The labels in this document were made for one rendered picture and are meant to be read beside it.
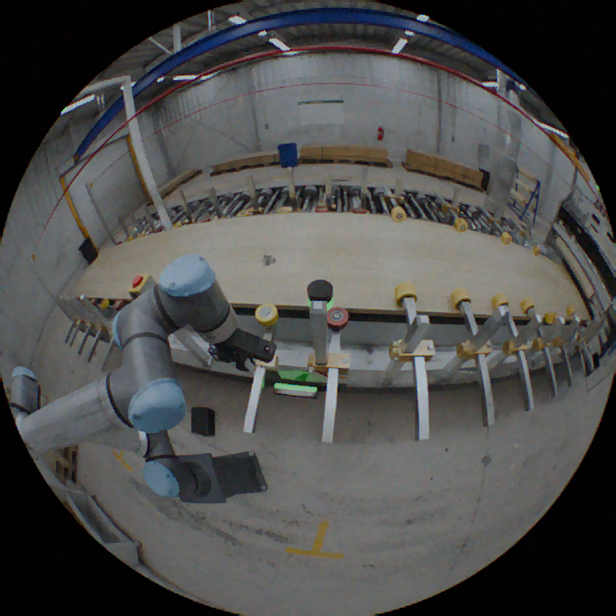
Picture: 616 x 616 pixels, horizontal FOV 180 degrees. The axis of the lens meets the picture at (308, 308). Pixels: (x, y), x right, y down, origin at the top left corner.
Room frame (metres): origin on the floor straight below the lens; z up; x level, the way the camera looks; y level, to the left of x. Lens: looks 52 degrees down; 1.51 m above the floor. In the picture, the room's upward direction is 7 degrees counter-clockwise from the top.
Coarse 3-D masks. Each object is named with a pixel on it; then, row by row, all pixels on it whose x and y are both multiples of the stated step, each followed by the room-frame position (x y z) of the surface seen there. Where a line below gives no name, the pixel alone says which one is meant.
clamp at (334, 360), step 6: (312, 354) 0.31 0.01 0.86; (330, 354) 0.30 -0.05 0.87; (336, 354) 0.30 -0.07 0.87; (342, 354) 0.29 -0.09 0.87; (348, 354) 0.29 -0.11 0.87; (312, 360) 0.29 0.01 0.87; (330, 360) 0.28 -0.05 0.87; (336, 360) 0.27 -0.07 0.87; (312, 366) 0.27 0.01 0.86; (318, 366) 0.26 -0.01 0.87; (324, 366) 0.26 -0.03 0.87; (330, 366) 0.26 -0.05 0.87; (336, 366) 0.25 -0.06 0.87; (342, 366) 0.25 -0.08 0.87; (348, 366) 0.25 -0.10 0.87; (342, 372) 0.25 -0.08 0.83
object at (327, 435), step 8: (336, 336) 0.37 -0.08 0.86; (336, 344) 0.34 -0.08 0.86; (336, 352) 0.31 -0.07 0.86; (328, 376) 0.23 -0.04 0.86; (336, 376) 0.22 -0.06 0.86; (328, 384) 0.20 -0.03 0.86; (336, 384) 0.20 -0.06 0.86; (328, 392) 0.18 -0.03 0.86; (336, 392) 0.17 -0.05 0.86; (328, 400) 0.15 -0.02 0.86; (328, 408) 0.12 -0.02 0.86; (328, 416) 0.10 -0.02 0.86; (328, 424) 0.07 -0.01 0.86; (328, 432) 0.05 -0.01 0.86; (328, 440) 0.03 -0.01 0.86
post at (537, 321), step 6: (534, 318) 0.14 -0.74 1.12; (540, 318) 0.12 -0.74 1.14; (528, 324) 0.14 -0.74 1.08; (534, 324) 0.12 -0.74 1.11; (540, 324) 0.10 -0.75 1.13; (522, 330) 0.14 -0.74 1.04; (528, 330) 0.12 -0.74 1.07; (534, 330) 0.10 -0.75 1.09; (516, 336) 0.14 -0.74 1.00; (522, 336) 0.12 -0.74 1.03; (528, 336) 0.10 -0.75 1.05; (516, 342) 0.12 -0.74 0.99; (522, 342) 0.10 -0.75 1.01; (498, 354) 0.14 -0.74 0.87; (504, 354) 0.12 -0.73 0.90; (492, 360) 0.13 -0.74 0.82; (498, 360) 0.11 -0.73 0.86; (504, 360) 0.10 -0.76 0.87; (492, 366) 0.11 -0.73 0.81
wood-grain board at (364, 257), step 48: (144, 240) 1.43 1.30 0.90; (192, 240) 1.13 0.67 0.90; (240, 240) 0.99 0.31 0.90; (288, 240) 0.91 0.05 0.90; (336, 240) 0.86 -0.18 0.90; (384, 240) 0.83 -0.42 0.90; (432, 240) 0.82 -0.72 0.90; (480, 240) 0.84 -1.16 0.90; (96, 288) 0.96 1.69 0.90; (240, 288) 0.62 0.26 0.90; (288, 288) 0.58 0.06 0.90; (336, 288) 0.55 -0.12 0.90; (384, 288) 0.52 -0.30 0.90; (432, 288) 0.49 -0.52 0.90; (480, 288) 0.46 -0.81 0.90; (528, 288) 0.40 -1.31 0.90
